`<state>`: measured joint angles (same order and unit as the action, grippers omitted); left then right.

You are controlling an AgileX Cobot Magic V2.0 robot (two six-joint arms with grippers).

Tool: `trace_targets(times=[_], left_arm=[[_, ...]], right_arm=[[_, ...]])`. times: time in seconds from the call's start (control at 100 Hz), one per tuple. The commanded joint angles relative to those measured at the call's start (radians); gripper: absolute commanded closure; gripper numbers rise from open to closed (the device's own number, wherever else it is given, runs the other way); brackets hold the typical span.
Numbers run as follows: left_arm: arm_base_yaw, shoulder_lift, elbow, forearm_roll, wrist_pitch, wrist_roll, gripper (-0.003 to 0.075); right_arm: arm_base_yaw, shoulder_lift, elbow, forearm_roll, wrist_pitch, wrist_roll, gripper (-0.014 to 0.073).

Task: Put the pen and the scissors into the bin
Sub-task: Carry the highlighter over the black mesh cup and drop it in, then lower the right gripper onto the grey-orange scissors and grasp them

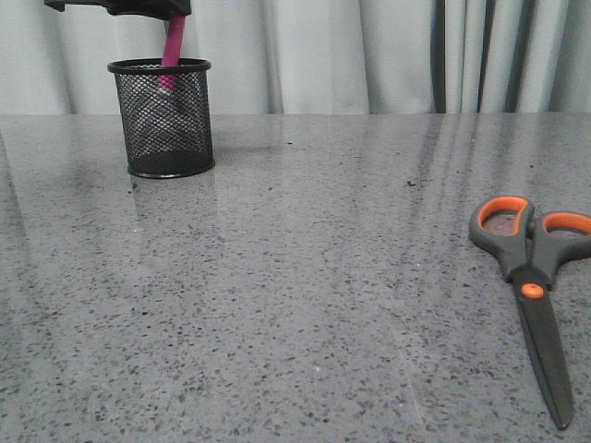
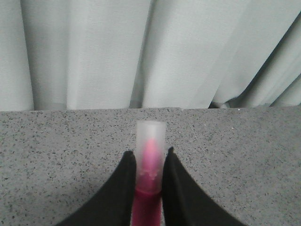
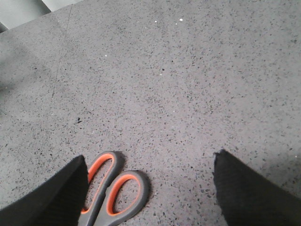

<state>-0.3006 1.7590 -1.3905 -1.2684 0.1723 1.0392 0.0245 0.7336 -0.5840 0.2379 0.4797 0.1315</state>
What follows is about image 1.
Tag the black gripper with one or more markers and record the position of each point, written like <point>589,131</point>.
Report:
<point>160,9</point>

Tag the pink pen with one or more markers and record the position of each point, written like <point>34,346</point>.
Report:
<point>172,51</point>

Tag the grey and orange scissors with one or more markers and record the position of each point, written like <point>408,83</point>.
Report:
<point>530,251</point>

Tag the grey curtain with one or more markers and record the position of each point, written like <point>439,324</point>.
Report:
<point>313,57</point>

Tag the black mesh pen cup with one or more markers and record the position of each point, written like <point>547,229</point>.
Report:
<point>165,116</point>

